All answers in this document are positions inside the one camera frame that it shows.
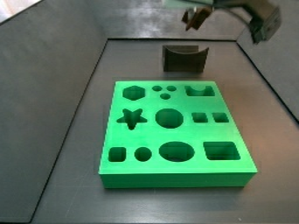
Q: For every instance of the black curved fixture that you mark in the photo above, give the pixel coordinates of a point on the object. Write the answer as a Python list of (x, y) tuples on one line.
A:
[(185, 58)]

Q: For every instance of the green shape sorter block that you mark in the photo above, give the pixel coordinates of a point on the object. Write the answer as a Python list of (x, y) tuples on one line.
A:
[(173, 137)]

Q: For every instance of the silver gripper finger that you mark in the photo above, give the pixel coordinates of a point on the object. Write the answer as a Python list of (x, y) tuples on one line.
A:
[(188, 15)]

